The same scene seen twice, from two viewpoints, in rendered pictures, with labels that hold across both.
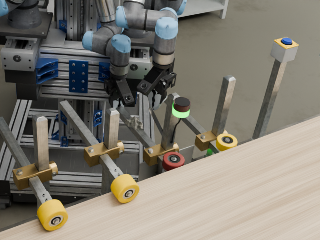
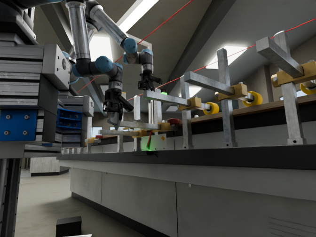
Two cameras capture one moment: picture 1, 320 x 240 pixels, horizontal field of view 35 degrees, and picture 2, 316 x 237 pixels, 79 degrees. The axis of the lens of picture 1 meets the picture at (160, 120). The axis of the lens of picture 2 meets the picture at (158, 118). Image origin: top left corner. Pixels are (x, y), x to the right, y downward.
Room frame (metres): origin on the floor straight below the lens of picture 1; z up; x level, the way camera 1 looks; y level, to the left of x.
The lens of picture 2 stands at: (1.53, 1.20, 0.68)
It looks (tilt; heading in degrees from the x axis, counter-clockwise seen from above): 10 degrees up; 267
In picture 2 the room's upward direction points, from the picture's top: 1 degrees counter-clockwise
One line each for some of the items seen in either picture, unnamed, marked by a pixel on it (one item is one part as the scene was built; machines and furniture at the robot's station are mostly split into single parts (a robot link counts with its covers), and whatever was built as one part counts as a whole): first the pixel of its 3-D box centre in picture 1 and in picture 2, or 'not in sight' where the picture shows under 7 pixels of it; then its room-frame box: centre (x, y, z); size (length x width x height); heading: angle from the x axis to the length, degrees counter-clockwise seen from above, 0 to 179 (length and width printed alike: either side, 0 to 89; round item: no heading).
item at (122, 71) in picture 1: (118, 67); (115, 87); (1.71, 0.19, 1.04); 0.08 x 0.08 x 0.05
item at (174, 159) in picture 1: (172, 169); (173, 127); (1.37, -0.07, 0.85); 0.08 x 0.08 x 0.11
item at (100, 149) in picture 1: (104, 152); (188, 104); (1.31, 0.18, 0.95); 0.13 x 0.06 x 0.05; 127
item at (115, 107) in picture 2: (116, 82); (113, 101); (1.72, 0.20, 0.96); 0.09 x 0.08 x 0.12; 37
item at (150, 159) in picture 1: (161, 153); (160, 127); (1.46, -0.02, 0.85); 0.13 x 0.06 x 0.05; 127
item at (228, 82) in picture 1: (218, 125); (137, 126); (1.62, -0.24, 0.89); 0.03 x 0.03 x 0.48; 37
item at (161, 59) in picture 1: (162, 55); (147, 69); (1.54, 0.02, 1.23); 0.08 x 0.08 x 0.05
